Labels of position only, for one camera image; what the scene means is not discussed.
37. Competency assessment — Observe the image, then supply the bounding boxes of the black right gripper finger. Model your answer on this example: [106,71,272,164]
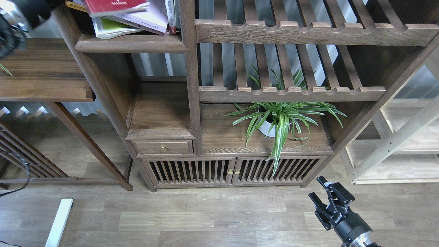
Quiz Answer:
[308,192,327,211]
[316,176,355,206]

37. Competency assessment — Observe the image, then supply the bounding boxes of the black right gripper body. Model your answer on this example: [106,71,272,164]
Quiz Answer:
[315,205,373,245]

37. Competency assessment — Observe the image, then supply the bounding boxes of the white purple paperback book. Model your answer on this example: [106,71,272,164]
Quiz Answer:
[105,0,169,35]

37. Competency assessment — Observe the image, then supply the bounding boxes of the yellow green paperback book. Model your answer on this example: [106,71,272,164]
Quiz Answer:
[92,17,144,39]

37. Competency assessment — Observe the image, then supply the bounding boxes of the maroon book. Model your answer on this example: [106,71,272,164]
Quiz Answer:
[65,0,173,36]

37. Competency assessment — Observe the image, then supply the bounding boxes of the red paperback book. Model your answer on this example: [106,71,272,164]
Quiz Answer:
[83,0,150,17]

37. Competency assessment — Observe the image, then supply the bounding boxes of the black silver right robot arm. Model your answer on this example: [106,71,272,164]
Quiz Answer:
[309,176,378,247]

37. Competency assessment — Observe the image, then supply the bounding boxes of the light wooden shelf rack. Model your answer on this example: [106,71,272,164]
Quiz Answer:
[340,49,439,184]

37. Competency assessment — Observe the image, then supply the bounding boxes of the green spider plant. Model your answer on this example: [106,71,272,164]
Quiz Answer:
[219,64,347,176]

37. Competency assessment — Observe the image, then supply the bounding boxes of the white plant pot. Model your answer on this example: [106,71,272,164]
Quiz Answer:
[257,105,291,139]

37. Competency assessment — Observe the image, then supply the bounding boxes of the dark wooden bookshelf cabinet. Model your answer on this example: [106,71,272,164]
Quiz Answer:
[52,0,438,191]

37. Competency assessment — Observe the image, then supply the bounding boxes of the brass drawer knob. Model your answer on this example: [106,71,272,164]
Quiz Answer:
[160,145,167,153]

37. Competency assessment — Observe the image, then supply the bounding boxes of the dark green upright book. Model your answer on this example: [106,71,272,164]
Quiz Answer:
[174,0,181,35]

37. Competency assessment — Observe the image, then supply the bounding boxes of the white red upright book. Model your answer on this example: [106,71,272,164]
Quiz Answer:
[165,0,177,35]

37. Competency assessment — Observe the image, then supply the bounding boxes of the white metal stand leg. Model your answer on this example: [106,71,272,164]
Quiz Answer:
[45,198,73,247]

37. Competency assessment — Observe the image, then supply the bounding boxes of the dark wooden side table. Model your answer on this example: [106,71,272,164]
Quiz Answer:
[1,38,133,191]

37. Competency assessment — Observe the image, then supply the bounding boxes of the green leaves at left edge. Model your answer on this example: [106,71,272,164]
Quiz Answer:
[0,64,14,77]

